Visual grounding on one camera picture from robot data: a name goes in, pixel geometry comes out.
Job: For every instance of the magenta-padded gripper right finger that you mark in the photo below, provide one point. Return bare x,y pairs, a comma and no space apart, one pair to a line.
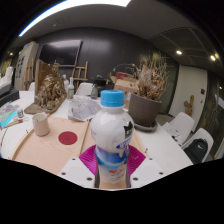
145,170

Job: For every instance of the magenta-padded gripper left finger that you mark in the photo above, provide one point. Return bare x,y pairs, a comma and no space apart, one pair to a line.
76,170

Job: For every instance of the white blue-capped drink bottle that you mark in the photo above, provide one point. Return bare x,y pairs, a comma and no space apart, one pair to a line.
111,133

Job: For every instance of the flat round red coaster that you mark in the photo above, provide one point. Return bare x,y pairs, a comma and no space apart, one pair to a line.
67,138

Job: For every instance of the black backpack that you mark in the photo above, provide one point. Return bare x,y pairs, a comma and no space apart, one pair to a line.
196,151

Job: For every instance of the white ceramic cup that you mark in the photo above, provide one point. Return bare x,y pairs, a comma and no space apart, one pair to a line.
40,125

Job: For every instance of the white chair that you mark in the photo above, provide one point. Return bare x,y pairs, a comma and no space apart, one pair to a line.
85,89
181,125
206,136

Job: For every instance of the grey pot with dried plant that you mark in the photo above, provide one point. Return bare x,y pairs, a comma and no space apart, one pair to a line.
143,110

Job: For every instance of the folded newspaper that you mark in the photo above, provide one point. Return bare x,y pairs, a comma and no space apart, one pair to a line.
81,108

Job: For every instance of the wooden cactus-shaped figure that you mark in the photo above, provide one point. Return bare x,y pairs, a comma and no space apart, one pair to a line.
189,106

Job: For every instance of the dark glass jar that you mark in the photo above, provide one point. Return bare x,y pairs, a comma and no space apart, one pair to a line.
94,92

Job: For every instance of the clear green-labelled spray bottle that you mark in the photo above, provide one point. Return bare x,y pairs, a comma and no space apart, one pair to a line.
70,90

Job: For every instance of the small paint jar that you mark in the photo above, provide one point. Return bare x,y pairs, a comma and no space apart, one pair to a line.
20,113

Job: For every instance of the brown clay sculpture on board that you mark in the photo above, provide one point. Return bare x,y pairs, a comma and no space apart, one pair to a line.
50,91

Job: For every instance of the brown cardboard box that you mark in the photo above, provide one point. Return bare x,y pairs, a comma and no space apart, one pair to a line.
126,86

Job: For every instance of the wooden easel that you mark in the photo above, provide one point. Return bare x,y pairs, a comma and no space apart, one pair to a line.
80,75

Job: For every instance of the red box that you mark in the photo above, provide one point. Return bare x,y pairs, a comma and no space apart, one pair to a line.
124,75

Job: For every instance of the black flat box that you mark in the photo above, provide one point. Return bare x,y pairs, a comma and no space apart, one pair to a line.
4,89
9,97

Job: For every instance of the white cabinet with pictures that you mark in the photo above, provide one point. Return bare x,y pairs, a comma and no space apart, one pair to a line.
25,63

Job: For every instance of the recessed ceiling spotlights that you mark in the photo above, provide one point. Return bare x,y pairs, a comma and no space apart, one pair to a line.
179,52

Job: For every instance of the long ceiling light strip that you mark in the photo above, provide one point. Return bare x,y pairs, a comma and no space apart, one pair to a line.
83,4

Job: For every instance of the black wall screen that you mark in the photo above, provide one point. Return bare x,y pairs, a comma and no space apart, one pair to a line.
60,52

